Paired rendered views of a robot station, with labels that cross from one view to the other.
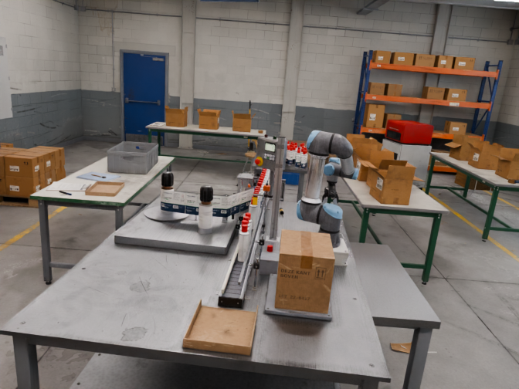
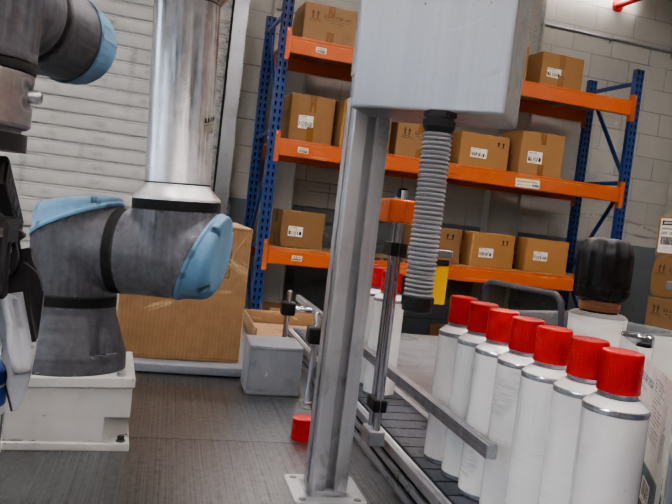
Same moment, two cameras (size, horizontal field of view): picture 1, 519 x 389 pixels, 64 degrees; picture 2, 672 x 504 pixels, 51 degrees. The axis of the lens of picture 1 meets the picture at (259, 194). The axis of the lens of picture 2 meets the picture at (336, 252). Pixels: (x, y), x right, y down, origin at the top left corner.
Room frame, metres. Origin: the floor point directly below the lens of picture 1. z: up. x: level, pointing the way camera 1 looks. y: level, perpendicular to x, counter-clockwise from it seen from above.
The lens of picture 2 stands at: (3.34, -0.38, 1.17)
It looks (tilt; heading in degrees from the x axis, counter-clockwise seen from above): 3 degrees down; 163
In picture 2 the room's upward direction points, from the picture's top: 7 degrees clockwise
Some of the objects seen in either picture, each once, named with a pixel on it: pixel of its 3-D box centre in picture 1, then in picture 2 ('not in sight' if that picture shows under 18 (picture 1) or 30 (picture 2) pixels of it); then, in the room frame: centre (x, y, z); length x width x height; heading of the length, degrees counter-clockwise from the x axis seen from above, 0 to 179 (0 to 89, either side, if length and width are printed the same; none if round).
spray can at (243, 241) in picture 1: (243, 243); not in sight; (2.07, 0.06, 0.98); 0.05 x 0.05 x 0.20
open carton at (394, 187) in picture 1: (392, 180); not in sight; (3.91, -1.26, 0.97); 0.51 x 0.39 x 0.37; 95
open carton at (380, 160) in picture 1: (385, 171); not in sight; (4.32, -1.30, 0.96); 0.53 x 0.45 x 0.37; 92
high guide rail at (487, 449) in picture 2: (252, 238); (353, 341); (2.21, 0.02, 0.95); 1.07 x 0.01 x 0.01; 176
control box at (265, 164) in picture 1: (271, 153); (445, 34); (2.60, -0.05, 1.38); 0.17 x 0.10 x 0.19; 51
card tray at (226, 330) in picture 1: (223, 324); (296, 328); (1.51, 0.11, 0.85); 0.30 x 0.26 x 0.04; 176
